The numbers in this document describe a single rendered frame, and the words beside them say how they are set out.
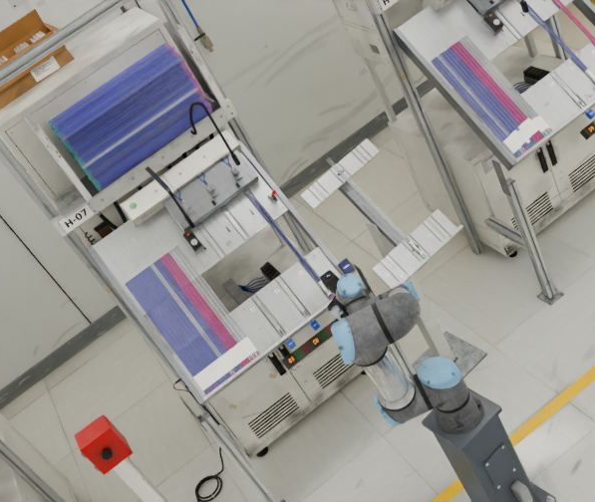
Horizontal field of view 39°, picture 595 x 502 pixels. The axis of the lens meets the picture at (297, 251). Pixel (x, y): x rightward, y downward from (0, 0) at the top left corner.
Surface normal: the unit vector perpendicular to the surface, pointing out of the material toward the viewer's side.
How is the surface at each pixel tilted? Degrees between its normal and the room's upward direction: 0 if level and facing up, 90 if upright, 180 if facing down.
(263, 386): 90
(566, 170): 90
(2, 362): 90
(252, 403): 90
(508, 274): 0
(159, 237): 44
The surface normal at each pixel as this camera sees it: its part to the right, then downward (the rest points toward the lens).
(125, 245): 0.00, -0.25
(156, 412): -0.42, -0.71
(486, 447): 0.56, 0.28
